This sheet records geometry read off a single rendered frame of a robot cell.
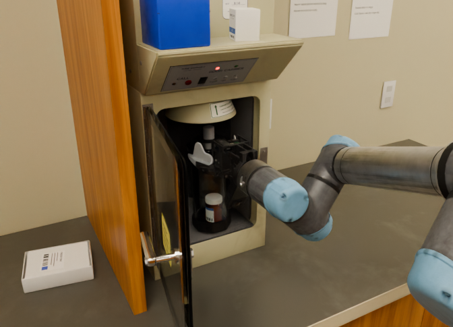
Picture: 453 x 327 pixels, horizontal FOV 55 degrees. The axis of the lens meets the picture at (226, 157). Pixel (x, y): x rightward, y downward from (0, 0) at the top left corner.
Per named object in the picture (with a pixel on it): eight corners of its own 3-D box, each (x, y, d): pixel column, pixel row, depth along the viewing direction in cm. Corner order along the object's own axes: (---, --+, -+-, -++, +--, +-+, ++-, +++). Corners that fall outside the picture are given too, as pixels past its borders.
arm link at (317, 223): (349, 203, 91) (322, 177, 84) (323, 250, 89) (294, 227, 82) (321, 193, 97) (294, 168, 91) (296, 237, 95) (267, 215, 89)
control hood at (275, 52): (139, 93, 88) (135, 42, 84) (272, 77, 102) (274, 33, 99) (158, 107, 79) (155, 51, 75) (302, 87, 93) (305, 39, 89)
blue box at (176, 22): (141, 42, 84) (138, -7, 81) (189, 39, 89) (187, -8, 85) (160, 50, 76) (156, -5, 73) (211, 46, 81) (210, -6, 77)
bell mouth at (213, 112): (154, 108, 111) (153, 87, 109) (216, 99, 119) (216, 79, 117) (181, 128, 97) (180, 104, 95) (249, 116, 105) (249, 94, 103)
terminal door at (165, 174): (160, 266, 104) (149, 104, 88) (191, 367, 77) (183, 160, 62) (157, 267, 104) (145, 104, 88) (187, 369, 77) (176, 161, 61)
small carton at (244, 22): (228, 38, 91) (229, 7, 88) (252, 37, 92) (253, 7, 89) (235, 41, 86) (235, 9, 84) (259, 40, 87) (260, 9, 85)
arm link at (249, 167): (276, 195, 91) (243, 204, 87) (265, 187, 95) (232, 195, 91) (278, 162, 88) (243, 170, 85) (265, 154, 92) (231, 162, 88)
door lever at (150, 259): (168, 236, 80) (167, 224, 79) (178, 266, 72) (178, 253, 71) (138, 241, 79) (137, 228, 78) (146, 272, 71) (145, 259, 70)
